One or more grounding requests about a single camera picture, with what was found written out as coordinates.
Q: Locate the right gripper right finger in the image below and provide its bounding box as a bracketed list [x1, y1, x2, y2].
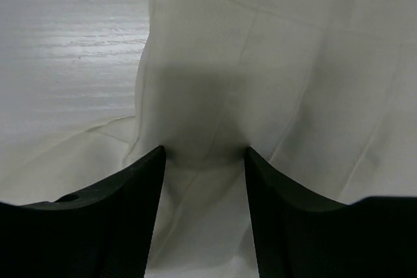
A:
[244, 148, 416, 278]

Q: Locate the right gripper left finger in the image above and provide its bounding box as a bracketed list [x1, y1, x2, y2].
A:
[1, 146, 166, 277]

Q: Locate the white pleated skirt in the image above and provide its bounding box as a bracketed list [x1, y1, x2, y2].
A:
[1, 0, 416, 277]

